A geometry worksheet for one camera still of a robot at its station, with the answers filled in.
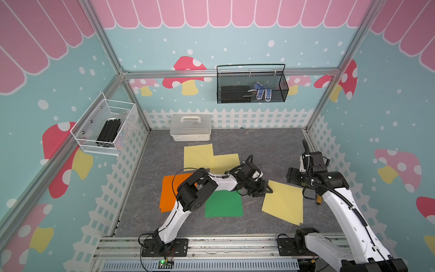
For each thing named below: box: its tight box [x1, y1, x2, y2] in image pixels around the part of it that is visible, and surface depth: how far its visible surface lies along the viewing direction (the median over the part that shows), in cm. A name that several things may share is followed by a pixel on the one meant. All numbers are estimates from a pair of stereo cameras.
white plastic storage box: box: [169, 113, 212, 142], surface depth 111 cm
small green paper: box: [204, 189, 245, 218], surface depth 87 cm
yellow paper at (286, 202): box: [261, 179, 304, 227], surface depth 89 cm
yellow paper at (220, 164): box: [209, 153, 241, 174], surface depth 108 cm
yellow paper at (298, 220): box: [294, 216, 304, 227], surface depth 84 cm
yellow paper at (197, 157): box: [183, 143, 215, 172], surface depth 111 cm
